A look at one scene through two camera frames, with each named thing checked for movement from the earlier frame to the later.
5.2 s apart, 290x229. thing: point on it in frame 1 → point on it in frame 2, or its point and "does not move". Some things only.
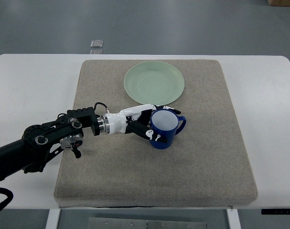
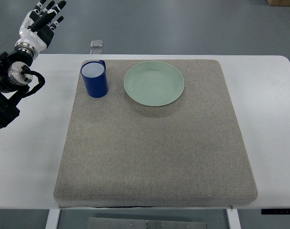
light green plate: x=154 y=83 does not move
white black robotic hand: x=136 y=119 → x=36 y=31
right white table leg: x=233 y=219 does not move
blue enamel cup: x=167 y=121 → x=94 y=74
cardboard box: x=283 y=3 does not move
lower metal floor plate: x=96 y=51 does not move
